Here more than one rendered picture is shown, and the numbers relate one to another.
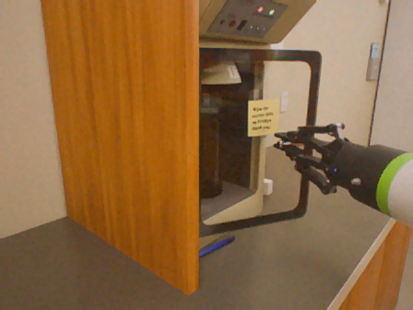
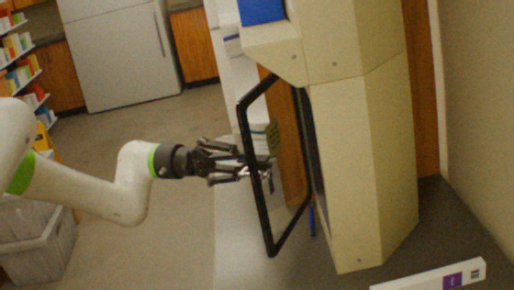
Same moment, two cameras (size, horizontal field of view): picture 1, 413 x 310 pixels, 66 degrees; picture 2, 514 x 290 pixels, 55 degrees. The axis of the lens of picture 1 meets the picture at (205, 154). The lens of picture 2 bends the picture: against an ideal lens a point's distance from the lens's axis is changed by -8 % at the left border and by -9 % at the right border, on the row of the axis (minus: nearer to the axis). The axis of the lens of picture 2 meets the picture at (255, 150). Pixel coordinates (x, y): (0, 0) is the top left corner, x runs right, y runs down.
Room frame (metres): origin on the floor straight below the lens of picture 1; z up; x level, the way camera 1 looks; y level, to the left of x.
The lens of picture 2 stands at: (1.53, -0.90, 1.74)
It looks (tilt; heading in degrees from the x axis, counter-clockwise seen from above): 24 degrees down; 140
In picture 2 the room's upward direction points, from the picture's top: 12 degrees counter-clockwise
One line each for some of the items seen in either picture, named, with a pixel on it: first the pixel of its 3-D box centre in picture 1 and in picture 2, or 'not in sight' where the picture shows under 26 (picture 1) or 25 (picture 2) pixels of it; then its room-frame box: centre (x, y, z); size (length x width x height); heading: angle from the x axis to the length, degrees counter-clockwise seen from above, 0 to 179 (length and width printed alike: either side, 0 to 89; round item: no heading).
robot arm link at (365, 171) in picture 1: (384, 177); (172, 161); (0.44, -0.26, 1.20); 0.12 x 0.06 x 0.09; 111
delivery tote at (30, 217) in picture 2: not in sight; (20, 196); (-1.61, -0.21, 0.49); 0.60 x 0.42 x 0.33; 138
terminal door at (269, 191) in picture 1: (255, 144); (279, 157); (0.67, -0.11, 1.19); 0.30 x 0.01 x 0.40; 111
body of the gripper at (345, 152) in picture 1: (344, 163); (196, 161); (0.51, -0.23, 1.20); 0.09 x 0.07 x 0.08; 21
